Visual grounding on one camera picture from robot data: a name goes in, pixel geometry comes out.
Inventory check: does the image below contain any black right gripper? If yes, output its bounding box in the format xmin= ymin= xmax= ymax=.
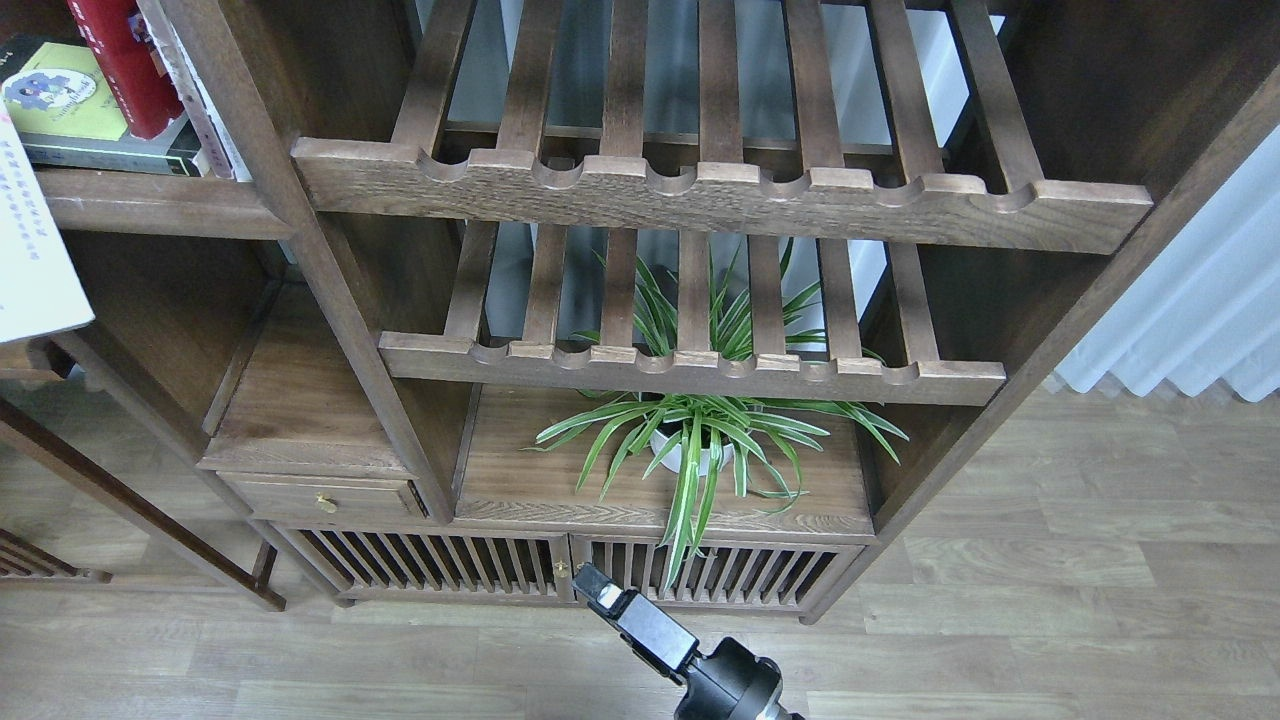
xmin=573 ymin=562 xmax=804 ymax=719

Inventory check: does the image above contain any white purple cover book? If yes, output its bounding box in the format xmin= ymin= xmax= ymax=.
xmin=1 ymin=109 xmax=95 ymax=343

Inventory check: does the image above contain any red cover book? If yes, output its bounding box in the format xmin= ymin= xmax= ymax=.
xmin=67 ymin=1 xmax=184 ymax=140

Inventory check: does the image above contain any green grey cover book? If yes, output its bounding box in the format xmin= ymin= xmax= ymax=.
xmin=1 ymin=33 xmax=210 ymax=177

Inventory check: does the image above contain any white plant pot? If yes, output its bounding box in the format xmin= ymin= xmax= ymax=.
xmin=648 ymin=420 xmax=735 ymax=477

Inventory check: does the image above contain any green spider plant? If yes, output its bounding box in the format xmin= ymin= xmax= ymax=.
xmin=525 ymin=258 xmax=909 ymax=589

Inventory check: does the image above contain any dark wooden bookshelf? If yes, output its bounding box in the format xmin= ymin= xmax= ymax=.
xmin=37 ymin=1 xmax=1277 ymax=623

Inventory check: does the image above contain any wooden furniture at left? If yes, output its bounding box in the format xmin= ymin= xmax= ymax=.
xmin=0 ymin=334 xmax=288 ymax=612

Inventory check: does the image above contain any white curtain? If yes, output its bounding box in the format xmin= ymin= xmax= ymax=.
xmin=1055 ymin=132 xmax=1279 ymax=402

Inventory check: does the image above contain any upright white book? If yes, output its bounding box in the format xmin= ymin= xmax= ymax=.
xmin=138 ymin=0 xmax=253 ymax=182

